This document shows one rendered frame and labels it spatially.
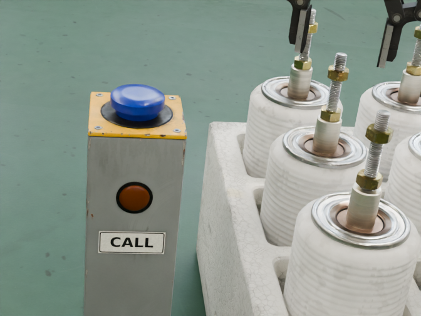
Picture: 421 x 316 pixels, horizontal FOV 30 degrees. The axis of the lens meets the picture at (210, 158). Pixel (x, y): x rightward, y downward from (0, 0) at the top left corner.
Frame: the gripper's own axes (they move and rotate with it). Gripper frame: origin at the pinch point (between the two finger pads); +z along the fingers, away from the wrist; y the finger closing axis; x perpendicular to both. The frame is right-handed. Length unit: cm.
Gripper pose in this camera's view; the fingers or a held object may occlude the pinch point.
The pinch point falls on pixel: (343, 42)
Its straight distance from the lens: 67.0
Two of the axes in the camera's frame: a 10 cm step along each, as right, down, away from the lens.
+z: -1.0, 8.8, 4.7
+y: 9.6, 2.0, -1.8
